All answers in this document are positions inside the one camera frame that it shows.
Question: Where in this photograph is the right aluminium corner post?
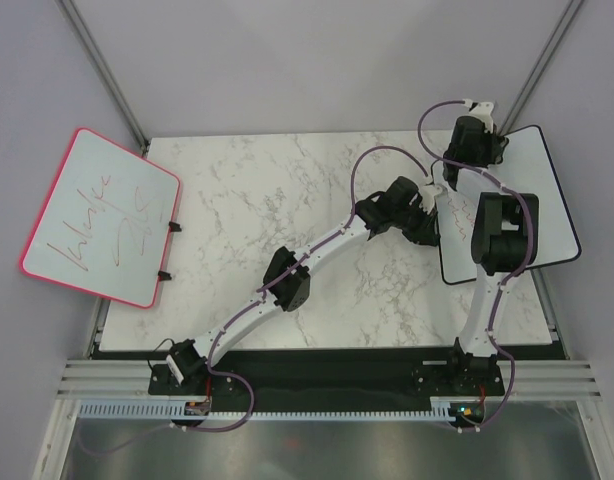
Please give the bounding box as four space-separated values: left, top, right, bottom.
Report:
502 0 586 133

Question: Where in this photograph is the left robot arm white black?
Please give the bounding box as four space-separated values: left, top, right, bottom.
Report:
166 176 443 394

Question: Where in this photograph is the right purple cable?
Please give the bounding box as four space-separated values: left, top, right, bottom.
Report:
417 98 538 434

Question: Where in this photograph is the pink framed whiteboard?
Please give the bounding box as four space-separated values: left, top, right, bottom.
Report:
19 128 181 309

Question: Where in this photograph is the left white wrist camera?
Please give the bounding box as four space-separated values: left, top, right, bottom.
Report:
419 184 446 214

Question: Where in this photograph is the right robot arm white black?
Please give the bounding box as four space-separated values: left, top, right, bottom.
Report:
442 115 539 395

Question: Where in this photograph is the aluminium corner post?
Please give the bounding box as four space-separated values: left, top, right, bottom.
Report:
502 0 586 133
56 0 150 153

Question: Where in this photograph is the purple cable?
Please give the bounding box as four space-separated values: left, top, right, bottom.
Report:
76 145 436 456
417 98 538 434

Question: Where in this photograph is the white slotted cable duct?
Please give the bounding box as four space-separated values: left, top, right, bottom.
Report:
77 398 485 422

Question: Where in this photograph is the lower black clip pink board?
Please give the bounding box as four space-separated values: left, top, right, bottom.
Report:
158 270 172 281

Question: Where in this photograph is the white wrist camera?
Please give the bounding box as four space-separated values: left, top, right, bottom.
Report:
463 99 496 134
419 184 446 214

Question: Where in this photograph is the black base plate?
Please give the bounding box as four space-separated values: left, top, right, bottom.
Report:
148 347 505 413

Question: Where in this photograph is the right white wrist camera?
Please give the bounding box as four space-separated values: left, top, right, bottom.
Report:
463 99 496 134

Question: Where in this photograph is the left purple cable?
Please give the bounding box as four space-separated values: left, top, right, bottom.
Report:
76 145 436 456

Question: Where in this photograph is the left aluminium corner post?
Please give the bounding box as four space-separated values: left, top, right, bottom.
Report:
56 0 150 153

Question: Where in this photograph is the black framed whiteboard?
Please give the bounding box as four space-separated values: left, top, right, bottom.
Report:
433 125 582 285

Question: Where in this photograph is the aluminium rail frame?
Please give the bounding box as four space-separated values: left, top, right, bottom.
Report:
57 360 601 401

